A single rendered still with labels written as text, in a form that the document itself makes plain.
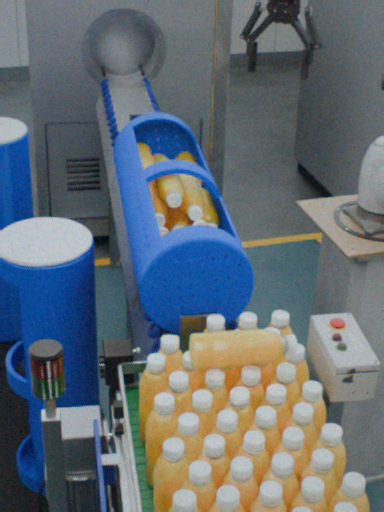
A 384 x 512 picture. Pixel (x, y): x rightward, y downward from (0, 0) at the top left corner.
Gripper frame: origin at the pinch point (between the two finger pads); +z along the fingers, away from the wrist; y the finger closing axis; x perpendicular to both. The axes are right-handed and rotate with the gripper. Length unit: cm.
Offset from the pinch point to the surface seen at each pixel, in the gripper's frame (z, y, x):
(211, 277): 48, -4, -19
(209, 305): 57, -5, -18
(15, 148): 49, -118, 44
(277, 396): 55, 27, -51
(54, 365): 45, -6, -79
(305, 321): 139, -33, 149
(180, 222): 48, -28, 8
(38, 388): 50, -9, -80
